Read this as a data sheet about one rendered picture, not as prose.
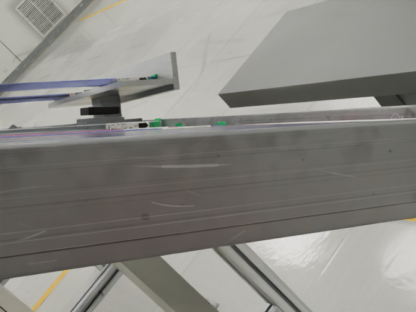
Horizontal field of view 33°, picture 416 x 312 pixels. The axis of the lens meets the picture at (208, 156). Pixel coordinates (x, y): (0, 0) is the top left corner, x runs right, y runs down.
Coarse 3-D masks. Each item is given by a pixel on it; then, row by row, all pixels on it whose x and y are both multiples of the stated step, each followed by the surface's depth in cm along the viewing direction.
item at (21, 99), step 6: (24, 96) 134; (30, 96) 135; (36, 96) 135; (42, 96) 136; (48, 96) 137; (54, 96) 137; (60, 96) 138; (66, 96) 139; (0, 102) 132; (6, 102) 132; (12, 102) 133; (18, 102) 134
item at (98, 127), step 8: (24, 128) 93; (32, 128) 93; (40, 128) 94; (48, 128) 94; (56, 128) 95; (64, 128) 95; (72, 128) 96; (80, 128) 97; (88, 128) 97; (96, 128) 98; (104, 128) 98
